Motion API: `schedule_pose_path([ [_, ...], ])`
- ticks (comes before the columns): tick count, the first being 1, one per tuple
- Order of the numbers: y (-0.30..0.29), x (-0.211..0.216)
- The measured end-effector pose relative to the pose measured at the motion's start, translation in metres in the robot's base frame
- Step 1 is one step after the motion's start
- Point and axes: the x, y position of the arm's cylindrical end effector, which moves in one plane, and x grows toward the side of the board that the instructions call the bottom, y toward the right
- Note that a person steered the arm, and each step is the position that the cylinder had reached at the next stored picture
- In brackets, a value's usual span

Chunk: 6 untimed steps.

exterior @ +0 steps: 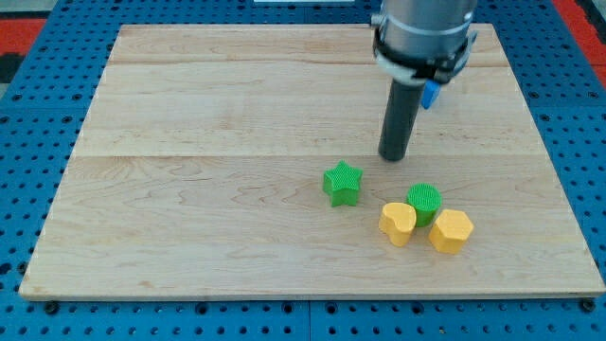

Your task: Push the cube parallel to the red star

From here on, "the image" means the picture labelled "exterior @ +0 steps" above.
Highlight blue cube block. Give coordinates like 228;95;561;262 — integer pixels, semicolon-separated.
420;81;441;110

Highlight yellow heart block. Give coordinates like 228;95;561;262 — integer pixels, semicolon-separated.
379;202;417;247

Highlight green cylinder block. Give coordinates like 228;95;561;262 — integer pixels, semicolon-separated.
406;183;442;227

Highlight yellow hexagon block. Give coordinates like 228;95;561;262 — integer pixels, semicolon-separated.
429;209;474;254

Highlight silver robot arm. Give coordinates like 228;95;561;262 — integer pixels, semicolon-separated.
370;0;477;86

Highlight green star block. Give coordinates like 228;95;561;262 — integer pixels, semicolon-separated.
322;160;364;206

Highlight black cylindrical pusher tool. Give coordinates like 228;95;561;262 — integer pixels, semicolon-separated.
378;81;424;162

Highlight wooden board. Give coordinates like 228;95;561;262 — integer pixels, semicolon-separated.
19;24;605;301

